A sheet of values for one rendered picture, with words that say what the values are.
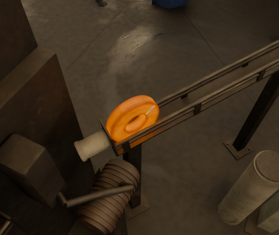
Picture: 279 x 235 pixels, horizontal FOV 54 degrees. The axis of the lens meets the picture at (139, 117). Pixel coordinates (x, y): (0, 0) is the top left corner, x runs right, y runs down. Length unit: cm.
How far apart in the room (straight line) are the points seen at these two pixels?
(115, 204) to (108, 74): 118
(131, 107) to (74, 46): 148
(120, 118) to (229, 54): 151
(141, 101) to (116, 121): 8
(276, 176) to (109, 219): 54
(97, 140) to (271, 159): 58
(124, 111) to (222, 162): 95
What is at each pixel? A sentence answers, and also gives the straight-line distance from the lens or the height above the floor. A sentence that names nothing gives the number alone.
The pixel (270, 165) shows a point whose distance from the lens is 99.
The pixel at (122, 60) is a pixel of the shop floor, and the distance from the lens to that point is 197.
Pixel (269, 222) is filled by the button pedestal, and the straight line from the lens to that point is 138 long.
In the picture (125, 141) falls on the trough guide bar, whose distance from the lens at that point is 76.
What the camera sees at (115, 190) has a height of 56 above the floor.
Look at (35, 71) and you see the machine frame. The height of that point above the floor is 87.
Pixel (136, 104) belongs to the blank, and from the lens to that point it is 69.
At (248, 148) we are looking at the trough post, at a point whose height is 1.
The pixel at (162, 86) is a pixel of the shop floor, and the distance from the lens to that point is 180.
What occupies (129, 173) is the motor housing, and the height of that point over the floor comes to 52.
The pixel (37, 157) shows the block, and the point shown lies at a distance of 64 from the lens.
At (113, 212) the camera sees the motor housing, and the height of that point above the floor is 51.
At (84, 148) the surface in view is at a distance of 74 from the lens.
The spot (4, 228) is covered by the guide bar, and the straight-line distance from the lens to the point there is 70.
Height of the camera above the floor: 133
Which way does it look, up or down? 55 degrees down
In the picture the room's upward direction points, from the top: straight up
